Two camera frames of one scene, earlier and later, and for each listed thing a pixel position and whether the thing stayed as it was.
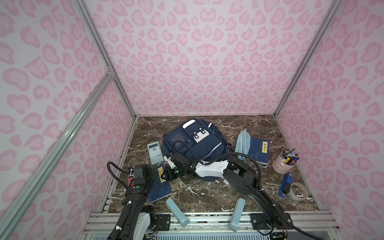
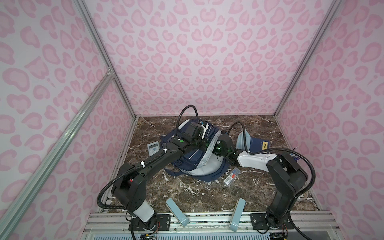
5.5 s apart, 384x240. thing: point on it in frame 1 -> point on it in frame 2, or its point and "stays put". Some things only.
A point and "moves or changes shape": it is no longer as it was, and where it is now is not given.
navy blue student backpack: [199, 139] moves or changes shape
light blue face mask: [242, 144] stays put
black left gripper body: [147, 180] -> [200, 144]
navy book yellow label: [259, 150] stays put
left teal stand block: [183, 221] stays put
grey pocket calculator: [155, 152] stays put
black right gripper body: [177, 172] -> [217, 149]
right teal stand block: [237, 214] stays put
